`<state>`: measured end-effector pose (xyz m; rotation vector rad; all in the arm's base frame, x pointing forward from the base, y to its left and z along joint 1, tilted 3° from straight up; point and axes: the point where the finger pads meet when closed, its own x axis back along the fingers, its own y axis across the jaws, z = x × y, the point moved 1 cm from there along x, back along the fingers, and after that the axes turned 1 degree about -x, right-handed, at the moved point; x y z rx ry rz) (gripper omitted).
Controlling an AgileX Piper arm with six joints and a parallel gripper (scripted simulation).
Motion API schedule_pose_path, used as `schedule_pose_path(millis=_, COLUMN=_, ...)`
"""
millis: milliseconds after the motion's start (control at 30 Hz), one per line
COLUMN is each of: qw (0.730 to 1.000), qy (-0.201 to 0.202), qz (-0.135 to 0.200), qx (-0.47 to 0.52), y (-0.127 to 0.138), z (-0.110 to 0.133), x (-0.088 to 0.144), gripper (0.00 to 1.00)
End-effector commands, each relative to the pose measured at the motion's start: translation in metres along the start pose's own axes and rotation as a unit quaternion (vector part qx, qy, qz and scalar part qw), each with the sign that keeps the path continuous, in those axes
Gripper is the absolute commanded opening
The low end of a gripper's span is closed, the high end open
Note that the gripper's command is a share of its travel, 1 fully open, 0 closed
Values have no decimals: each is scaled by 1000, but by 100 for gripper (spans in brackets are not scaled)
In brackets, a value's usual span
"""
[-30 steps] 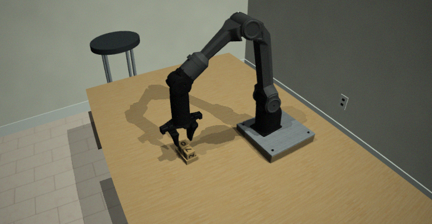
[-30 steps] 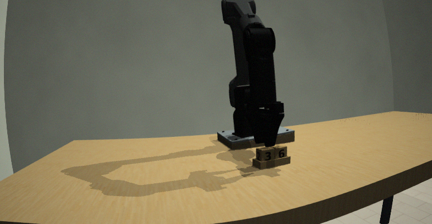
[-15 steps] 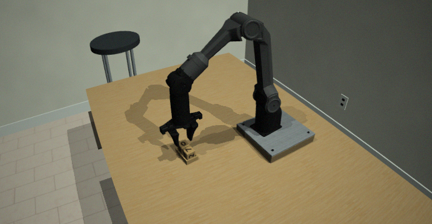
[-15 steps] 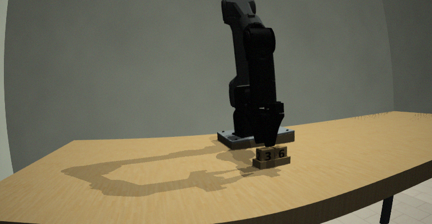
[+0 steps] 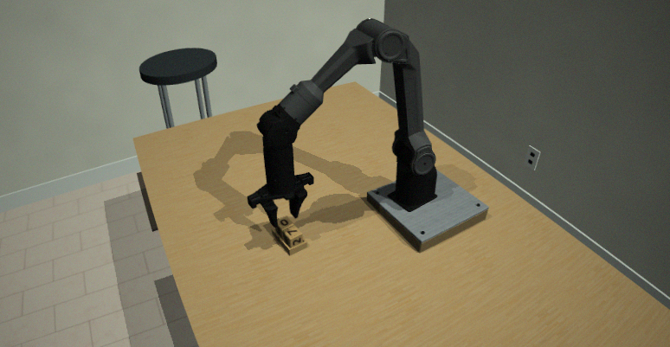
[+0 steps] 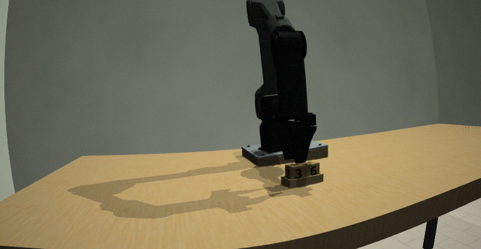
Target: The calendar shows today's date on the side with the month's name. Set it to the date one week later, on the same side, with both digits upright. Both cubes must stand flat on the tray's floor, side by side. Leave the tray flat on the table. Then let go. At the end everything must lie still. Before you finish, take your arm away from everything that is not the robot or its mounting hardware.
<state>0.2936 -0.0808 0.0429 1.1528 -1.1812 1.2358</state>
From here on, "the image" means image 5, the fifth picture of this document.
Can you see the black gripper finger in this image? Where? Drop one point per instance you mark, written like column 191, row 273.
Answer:
column 295, row 203
column 271, row 209

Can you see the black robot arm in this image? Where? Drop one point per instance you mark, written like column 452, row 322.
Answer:
column 279, row 126

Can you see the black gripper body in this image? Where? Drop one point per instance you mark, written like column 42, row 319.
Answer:
column 280, row 187

